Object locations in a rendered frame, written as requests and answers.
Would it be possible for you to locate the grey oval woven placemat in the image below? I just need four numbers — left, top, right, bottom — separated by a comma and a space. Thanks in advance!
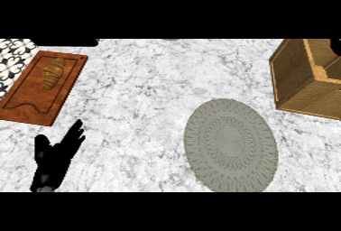
184, 98, 280, 193

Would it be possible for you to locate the brown wooden cutting board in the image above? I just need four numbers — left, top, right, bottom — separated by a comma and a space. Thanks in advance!
0, 50, 89, 127

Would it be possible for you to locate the wooden box basket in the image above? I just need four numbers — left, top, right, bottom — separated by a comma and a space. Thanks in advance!
268, 38, 341, 121

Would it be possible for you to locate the black and white patterned tile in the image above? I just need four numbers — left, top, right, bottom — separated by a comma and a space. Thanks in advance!
0, 38, 40, 98

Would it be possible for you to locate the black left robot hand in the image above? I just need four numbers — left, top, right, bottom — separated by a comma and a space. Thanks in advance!
30, 118, 88, 193

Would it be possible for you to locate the brown croissant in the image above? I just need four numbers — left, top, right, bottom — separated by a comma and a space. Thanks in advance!
42, 57, 67, 91

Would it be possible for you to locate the black appliance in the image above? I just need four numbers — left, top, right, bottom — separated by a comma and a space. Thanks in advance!
32, 38, 102, 48

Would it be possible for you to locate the black object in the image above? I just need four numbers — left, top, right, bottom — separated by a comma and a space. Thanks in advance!
330, 38, 341, 57

